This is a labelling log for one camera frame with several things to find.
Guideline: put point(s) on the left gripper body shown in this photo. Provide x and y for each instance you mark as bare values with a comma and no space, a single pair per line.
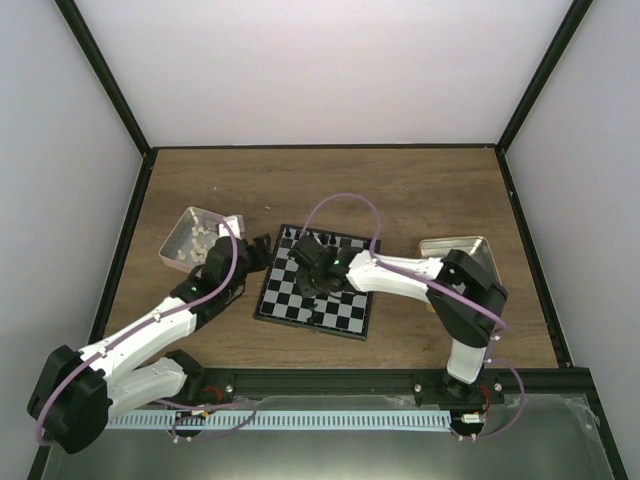
262,258

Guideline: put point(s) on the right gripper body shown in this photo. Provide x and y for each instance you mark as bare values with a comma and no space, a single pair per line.
312,288

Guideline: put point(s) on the black white chess board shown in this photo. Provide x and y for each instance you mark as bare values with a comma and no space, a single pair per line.
346,314

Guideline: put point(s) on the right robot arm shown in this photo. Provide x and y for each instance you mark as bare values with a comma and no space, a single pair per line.
468,301

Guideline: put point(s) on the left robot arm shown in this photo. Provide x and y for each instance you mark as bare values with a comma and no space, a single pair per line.
79,391

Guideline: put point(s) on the white chess pieces in tin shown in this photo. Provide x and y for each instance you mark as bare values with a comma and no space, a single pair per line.
200,240

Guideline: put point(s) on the pink metal tin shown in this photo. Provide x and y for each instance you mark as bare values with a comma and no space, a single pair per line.
179,236

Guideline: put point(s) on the yellow metal tin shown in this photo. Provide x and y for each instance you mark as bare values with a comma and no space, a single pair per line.
477,247

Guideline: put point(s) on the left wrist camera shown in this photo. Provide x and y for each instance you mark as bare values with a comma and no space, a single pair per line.
232,226

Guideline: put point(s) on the light blue slotted cable duct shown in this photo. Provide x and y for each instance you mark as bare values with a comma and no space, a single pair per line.
403,420

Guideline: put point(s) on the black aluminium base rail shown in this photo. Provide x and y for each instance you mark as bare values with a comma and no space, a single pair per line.
425,386

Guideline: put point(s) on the black enclosure frame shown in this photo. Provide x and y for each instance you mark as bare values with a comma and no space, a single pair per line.
560,41

